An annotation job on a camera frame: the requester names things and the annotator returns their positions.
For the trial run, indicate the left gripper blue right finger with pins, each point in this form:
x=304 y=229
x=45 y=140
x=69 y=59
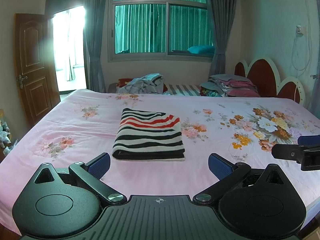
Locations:
x=219 y=166

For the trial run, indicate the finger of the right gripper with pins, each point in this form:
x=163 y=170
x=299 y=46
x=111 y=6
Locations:
x=286 y=151

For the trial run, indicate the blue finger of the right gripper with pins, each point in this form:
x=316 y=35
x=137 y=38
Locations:
x=309 y=140

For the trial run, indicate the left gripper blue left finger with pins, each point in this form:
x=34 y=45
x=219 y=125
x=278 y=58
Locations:
x=98 y=166

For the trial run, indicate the striped cartoon knit sweater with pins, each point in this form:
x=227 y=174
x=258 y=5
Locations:
x=148 y=136

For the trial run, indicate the crumpled grey clothes pile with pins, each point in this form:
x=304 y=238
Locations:
x=148 y=84

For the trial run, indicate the pink floral bed sheet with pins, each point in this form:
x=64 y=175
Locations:
x=85 y=125

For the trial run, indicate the red white scalloped headboard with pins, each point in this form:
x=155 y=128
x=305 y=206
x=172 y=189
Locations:
x=264 y=74

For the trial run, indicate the striped grey white cloth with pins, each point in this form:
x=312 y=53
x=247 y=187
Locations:
x=183 y=90

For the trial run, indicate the brown wooden door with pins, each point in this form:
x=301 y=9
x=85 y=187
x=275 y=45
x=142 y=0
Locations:
x=34 y=65

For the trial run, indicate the teal pillow on sill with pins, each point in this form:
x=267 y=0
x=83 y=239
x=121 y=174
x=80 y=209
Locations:
x=202 y=50

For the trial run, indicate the window with green curtain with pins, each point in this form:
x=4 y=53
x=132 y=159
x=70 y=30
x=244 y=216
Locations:
x=158 y=29

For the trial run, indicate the right grey curtain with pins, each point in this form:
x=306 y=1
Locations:
x=222 y=14

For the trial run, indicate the grey curtain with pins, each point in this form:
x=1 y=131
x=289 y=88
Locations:
x=93 y=35
x=222 y=14

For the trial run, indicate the left grey curtain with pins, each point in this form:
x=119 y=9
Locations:
x=93 y=35

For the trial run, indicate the wall power socket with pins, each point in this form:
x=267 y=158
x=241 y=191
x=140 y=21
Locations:
x=300 y=30

